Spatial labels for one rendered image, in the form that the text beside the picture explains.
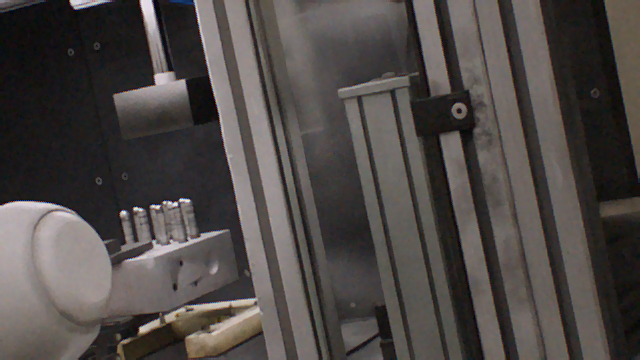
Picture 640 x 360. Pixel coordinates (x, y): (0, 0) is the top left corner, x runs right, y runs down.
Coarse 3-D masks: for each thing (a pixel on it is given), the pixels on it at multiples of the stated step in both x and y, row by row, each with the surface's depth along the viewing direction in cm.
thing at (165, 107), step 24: (144, 0) 126; (144, 24) 127; (168, 48) 127; (168, 72) 127; (120, 96) 127; (144, 96) 125; (168, 96) 124; (192, 96) 123; (120, 120) 127; (144, 120) 126; (168, 120) 124; (192, 120) 123; (216, 120) 126
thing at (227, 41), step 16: (224, 16) 99; (224, 32) 99; (224, 48) 99; (240, 80) 99; (240, 96) 99; (240, 112) 99; (240, 128) 99; (256, 160) 99; (256, 176) 99; (256, 192) 100; (272, 240) 100; (272, 256) 100; (272, 272) 100; (288, 320) 100; (288, 336) 100; (288, 352) 100
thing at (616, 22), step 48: (576, 0) 88; (624, 0) 86; (576, 48) 88; (624, 48) 87; (576, 96) 89; (624, 96) 87; (624, 144) 88; (624, 192) 88; (624, 240) 89; (624, 288) 89; (624, 336) 90
